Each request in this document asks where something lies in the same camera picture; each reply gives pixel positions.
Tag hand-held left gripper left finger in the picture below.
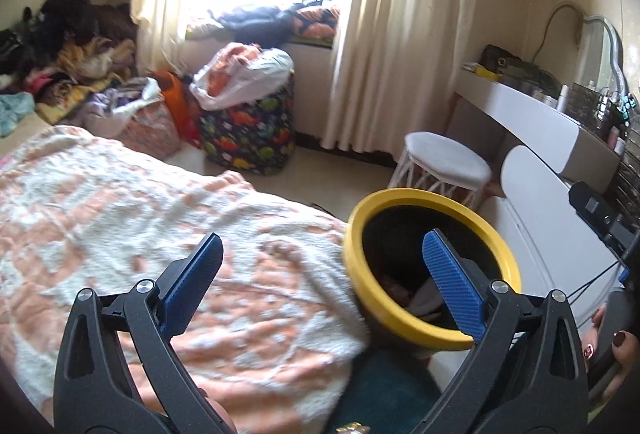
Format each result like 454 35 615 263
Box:
52 233 236 434

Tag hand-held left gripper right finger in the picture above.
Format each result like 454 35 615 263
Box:
415 228 589 434

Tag yellow rimmed black trash bin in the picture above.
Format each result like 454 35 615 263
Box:
344 189 522 354

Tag person's right hand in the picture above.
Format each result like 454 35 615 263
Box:
580 306 640 410

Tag peach white fluffy blanket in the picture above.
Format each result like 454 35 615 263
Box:
0 125 371 434

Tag dark cosmetics organizer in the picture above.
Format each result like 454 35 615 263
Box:
567 81 640 151

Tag white vanity dresser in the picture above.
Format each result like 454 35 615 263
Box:
452 69 626 331

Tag dark teal rug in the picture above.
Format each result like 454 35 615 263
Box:
325 346 444 434

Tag white round stool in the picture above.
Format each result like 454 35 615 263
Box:
387 131 494 211

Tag black bag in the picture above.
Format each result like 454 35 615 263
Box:
480 44 564 98

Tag floral fabric bag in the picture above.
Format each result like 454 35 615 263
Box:
120 101 184 160

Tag dinosaur print storage bag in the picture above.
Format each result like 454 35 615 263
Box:
197 76 297 175

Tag orange bag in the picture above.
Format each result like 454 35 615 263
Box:
152 70 204 150

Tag lavender white clothes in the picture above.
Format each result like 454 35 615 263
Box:
75 76 164 138

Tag beige bed mattress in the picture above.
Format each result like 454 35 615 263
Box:
0 111 57 161

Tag white bag of clothes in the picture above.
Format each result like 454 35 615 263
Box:
189 42 295 111

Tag light blue cloth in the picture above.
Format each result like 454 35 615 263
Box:
0 93 37 138

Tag pile of clothes on bench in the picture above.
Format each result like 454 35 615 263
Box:
187 0 342 41

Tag pile of dark clothes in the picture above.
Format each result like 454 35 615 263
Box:
0 0 139 125

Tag black cable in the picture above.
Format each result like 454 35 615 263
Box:
567 259 624 303

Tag wavy frame mirror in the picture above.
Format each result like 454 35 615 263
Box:
580 14 629 96

